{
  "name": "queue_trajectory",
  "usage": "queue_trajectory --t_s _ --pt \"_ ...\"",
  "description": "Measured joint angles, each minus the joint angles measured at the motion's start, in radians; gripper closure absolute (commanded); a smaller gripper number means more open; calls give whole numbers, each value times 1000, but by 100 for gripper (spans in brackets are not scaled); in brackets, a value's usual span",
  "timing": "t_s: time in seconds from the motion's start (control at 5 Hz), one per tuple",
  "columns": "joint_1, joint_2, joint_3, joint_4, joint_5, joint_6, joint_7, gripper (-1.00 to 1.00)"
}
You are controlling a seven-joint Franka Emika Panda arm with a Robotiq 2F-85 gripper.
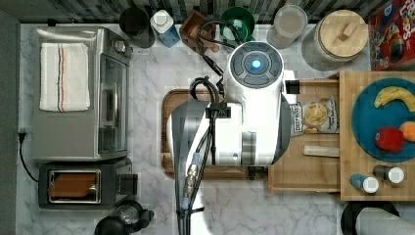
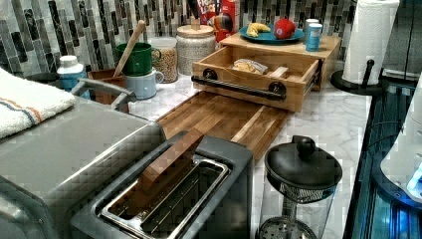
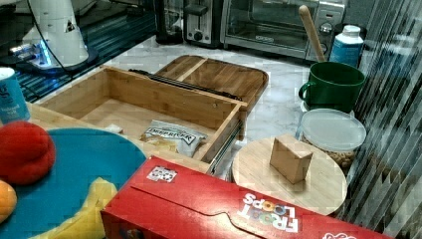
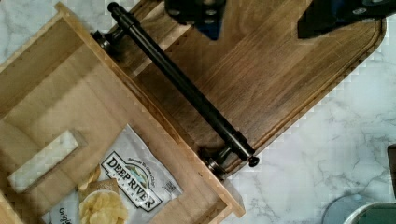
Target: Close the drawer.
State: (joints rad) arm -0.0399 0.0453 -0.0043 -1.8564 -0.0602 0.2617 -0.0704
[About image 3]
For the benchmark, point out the bamboo wooden drawer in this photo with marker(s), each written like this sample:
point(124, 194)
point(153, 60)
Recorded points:
point(132, 101)

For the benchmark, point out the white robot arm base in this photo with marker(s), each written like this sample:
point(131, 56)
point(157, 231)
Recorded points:
point(55, 44)

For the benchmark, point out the Deep River chips bag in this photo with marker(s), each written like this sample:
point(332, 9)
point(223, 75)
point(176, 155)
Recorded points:
point(173, 137)

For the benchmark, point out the wooden cutting board tray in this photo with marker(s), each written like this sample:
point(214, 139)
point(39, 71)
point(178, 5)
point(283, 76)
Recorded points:
point(246, 83)

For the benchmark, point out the round wooden lid with knob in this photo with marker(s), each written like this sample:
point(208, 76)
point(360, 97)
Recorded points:
point(293, 171)

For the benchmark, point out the red Froot Loops cereal box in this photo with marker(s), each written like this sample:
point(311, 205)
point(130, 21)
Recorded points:
point(163, 200)

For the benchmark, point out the silver black toaster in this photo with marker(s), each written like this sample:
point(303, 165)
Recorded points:
point(202, 22)

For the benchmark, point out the stainless toaster oven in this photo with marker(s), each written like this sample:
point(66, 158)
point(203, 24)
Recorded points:
point(275, 26)

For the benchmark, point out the black coffee maker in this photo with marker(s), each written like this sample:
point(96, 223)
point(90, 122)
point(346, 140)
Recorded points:
point(168, 22)

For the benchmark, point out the green mug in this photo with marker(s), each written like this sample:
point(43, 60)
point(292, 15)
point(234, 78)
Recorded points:
point(332, 85)

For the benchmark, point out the clear jar with plastic lid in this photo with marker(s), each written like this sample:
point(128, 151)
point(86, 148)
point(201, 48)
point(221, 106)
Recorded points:
point(334, 132)

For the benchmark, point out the blue round plate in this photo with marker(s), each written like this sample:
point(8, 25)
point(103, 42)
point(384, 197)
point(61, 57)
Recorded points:
point(82, 155)

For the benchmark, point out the blue bottle with white cap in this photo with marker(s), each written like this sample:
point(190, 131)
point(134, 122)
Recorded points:
point(347, 46)

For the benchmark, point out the yellow plush banana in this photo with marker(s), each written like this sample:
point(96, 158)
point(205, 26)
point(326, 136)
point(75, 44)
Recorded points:
point(87, 223)

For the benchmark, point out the red plush apple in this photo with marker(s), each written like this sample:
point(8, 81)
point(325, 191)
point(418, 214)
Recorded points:
point(27, 153)

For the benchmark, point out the blue white can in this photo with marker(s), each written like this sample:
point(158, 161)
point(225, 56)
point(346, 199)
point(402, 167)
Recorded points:
point(12, 102)

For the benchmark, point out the orange plush fruit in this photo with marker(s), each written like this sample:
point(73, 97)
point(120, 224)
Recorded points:
point(8, 200)

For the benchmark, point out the wooden utensil handle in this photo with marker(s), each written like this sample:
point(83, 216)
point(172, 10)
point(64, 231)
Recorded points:
point(309, 25)

